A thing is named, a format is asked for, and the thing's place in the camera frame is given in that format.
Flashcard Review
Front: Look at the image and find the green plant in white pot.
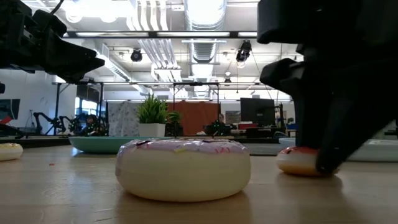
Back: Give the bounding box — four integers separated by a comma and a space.
136, 93, 170, 138

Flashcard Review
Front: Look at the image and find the black overhead frame beam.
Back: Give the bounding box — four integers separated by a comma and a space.
62, 30, 259, 39

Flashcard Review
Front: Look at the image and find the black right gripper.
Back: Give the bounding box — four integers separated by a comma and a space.
257, 0, 398, 176

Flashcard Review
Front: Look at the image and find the silver ceiling duct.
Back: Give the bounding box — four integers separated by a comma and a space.
183, 0, 228, 63

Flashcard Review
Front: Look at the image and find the small yellow frosted donut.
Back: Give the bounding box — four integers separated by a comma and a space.
0, 142, 24, 162

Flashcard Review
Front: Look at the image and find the black ceiling spotlight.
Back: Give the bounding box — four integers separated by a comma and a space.
129, 48, 144, 63
235, 39, 253, 63

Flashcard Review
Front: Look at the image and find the teal green plate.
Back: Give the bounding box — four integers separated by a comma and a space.
68, 136, 175, 154

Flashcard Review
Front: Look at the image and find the small dark potted plant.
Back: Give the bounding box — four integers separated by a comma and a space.
167, 111, 185, 138

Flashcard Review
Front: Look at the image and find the orange partition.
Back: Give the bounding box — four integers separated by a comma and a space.
166, 101, 221, 136

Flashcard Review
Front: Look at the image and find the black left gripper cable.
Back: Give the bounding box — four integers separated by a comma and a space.
49, 0, 65, 15

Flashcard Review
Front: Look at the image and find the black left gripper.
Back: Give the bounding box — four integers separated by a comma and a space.
0, 0, 106, 84

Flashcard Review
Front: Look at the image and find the black metal table frame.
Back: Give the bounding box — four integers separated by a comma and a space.
0, 134, 280, 149

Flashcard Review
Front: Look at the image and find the small red frosted donut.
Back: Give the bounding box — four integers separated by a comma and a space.
275, 146, 340, 177

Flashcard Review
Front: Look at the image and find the person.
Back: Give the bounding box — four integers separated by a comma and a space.
214, 113, 228, 126
81, 114, 106, 137

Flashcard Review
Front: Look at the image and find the black monitor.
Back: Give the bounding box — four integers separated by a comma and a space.
239, 97, 277, 127

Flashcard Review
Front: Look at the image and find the white patterned cloth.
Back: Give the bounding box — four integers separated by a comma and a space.
107, 101, 141, 137

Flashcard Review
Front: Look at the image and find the black background rig frame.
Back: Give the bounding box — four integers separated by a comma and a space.
172, 82, 221, 138
52, 81, 105, 136

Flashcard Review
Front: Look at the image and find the large purple frosted donut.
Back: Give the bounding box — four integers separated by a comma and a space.
115, 138, 252, 203

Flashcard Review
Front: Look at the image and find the light blue plate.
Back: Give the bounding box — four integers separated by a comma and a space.
278, 136, 398, 163

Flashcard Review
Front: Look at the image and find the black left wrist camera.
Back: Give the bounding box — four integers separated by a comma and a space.
32, 9, 68, 37

